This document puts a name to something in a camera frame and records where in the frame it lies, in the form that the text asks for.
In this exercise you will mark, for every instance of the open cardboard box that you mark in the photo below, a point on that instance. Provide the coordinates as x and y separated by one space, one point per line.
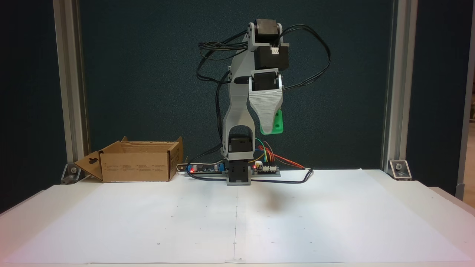
135 167

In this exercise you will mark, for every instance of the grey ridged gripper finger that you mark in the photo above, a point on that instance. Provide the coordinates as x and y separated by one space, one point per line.
264 105

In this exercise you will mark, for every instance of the grey metal corner bracket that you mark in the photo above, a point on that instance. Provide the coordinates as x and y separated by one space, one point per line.
400 170
71 173

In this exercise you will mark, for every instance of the grey mounting plate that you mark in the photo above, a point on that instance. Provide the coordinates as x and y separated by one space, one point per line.
207 174

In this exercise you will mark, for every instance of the grey aluminium frame post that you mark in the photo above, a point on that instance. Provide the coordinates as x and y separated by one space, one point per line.
70 92
399 92

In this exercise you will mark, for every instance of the blue circuit board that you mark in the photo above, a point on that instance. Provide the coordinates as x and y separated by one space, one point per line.
207 168

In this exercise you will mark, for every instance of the green die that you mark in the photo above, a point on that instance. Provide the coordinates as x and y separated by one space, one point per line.
278 124

